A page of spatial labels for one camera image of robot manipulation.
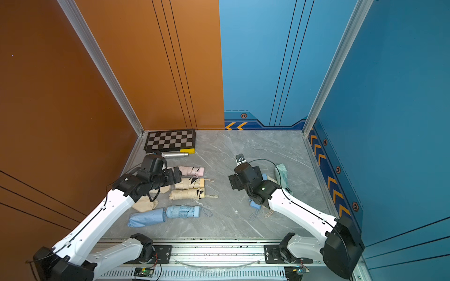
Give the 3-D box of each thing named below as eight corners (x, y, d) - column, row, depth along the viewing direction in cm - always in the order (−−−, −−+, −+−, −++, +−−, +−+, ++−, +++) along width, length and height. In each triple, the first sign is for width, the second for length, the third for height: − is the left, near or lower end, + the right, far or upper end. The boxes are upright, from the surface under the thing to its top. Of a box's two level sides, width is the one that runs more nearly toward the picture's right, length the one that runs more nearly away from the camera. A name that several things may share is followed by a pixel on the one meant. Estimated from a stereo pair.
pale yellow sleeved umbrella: (171, 200, 90) (168, 197, 87) (173, 191, 94) (171, 188, 90) (218, 200, 90) (217, 197, 87) (218, 191, 94) (218, 188, 90)
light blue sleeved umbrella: (166, 218, 85) (164, 215, 82) (168, 207, 88) (167, 205, 85) (199, 218, 85) (198, 215, 82) (200, 207, 88) (199, 205, 85)
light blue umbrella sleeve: (132, 228, 82) (127, 226, 78) (134, 215, 86) (130, 212, 82) (166, 222, 84) (163, 219, 80) (166, 209, 88) (163, 206, 84)
